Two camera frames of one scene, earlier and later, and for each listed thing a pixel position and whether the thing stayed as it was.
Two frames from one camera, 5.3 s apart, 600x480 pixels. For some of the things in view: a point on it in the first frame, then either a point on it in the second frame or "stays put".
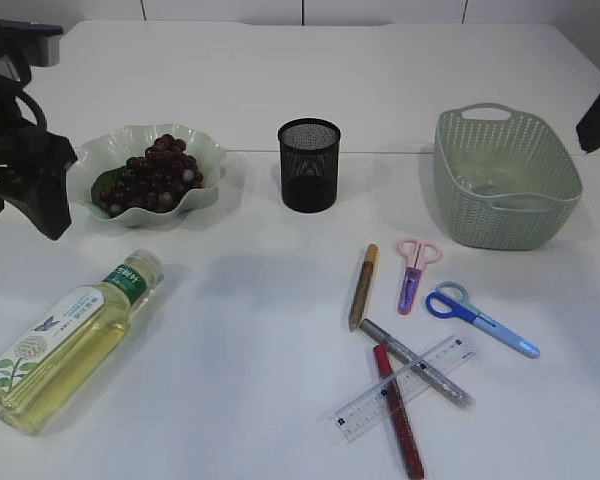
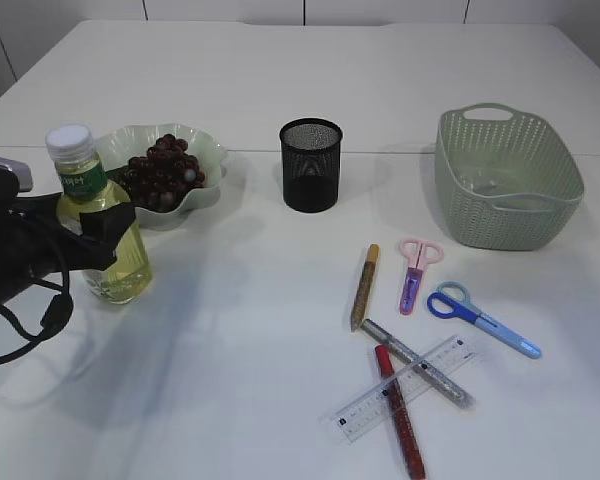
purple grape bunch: x=156 y=181 stays put
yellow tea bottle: x=29 y=379 → x=83 y=187
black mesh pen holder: x=309 y=164 stays put
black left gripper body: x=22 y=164 → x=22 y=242
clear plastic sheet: x=496 y=181 stays put
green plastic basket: x=505 y=181 stays put
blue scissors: x=452 y=300 stays put
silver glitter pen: x=416 y=365 stays put
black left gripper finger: x=44 y=195 → x=101 y=230
